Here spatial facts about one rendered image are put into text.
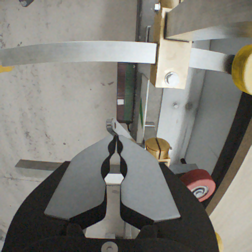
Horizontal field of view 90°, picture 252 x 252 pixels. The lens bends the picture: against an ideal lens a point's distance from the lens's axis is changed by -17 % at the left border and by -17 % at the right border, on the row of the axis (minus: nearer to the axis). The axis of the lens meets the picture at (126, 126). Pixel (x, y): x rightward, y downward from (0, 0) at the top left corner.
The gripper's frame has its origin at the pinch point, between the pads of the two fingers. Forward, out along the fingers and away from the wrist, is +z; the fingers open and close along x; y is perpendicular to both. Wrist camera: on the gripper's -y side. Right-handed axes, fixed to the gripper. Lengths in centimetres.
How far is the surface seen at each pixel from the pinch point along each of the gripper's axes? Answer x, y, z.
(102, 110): -13, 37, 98
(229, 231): 41, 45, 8
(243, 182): 29.2, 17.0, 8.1
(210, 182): 18.6, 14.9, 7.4
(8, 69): -89, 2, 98
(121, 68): 0.3, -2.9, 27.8
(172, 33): 6.1, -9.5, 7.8
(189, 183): 14.2, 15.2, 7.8
